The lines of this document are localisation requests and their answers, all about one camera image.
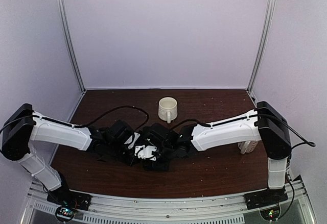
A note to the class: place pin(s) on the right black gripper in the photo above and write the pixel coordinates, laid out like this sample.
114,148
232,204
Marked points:
164,165

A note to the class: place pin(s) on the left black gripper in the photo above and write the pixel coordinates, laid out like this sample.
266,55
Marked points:
131,161

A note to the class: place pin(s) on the black zippered tool case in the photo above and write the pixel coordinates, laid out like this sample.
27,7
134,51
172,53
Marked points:
150,165

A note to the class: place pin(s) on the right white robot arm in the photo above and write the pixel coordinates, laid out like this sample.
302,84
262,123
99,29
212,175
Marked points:
263,124

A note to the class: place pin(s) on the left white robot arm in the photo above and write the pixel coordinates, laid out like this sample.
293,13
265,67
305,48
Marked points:
26,125

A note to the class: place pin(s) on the white ribbed mug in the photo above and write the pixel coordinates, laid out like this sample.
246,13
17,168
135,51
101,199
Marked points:
167,109

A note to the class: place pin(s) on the white mug yellow inside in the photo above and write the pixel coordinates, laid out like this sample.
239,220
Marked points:
247,146

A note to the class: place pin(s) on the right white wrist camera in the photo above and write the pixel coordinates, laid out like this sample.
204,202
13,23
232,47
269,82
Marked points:
145,152

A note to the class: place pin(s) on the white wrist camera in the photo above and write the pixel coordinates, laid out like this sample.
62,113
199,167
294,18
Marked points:
130,143
145,152

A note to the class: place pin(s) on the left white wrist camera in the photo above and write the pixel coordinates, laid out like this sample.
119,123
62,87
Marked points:
130,143

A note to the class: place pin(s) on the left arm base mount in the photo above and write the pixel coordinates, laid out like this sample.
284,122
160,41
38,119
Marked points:
65,197

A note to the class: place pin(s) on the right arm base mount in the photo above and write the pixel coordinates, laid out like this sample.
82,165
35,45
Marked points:
264,198

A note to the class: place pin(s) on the front aluminium rail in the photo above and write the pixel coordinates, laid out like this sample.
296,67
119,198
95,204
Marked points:
230,208

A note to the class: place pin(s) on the left aluminium frame post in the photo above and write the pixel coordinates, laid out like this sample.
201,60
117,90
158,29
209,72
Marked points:
69,45

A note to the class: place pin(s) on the aluminium frame post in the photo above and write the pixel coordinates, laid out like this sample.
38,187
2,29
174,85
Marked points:
69,45
270,8

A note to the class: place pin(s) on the right aluminium frame post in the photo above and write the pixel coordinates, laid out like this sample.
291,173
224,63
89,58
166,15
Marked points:
270,8

